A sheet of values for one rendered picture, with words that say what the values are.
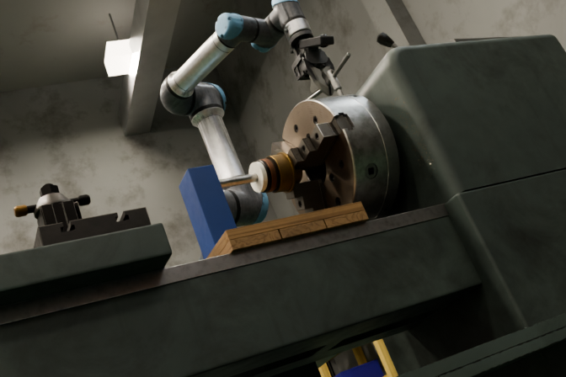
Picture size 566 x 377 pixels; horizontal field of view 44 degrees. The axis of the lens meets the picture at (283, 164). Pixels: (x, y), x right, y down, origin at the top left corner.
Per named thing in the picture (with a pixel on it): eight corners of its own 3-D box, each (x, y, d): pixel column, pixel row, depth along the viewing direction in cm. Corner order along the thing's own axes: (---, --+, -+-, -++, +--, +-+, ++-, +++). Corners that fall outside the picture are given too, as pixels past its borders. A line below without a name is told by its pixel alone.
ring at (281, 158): (280, 163, 166) (247, 168, 162) (296, 142, 159) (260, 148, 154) (295, 197, 163) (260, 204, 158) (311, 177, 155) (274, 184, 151)
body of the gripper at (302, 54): (319, 81, 205) (304, 48, 209) (332, 63, 198) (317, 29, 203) (297, 82, 201) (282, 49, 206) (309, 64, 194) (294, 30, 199)
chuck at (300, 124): (339, 243, 176) (297, 132, 185) (406, 197, 150) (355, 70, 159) (308, 251, 172) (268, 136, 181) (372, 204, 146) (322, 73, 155)
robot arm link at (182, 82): (141, 89, 232) (224, 0, 200) (168, 92, 239) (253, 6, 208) (149, 119, 228) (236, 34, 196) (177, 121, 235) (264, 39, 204)
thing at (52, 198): (72, 216, 148) (68, 204, 149) (77, 199, 142) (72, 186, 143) (33, 224, 144) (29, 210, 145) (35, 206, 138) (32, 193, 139)
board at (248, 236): (300, 284, 167) (294, 269, 168) (369, 218, 138) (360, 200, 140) (183, 316, 152) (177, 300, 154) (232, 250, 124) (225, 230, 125)
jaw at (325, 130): (325, 148, 164) (344, 114, 155) (334, 164, 161) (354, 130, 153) (285, 155, 158) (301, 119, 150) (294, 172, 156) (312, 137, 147)
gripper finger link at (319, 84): (322, 104, 198) (311, 78, 202) (331, 92, 193) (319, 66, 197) (312, 105, 197) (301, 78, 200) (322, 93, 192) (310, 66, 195)
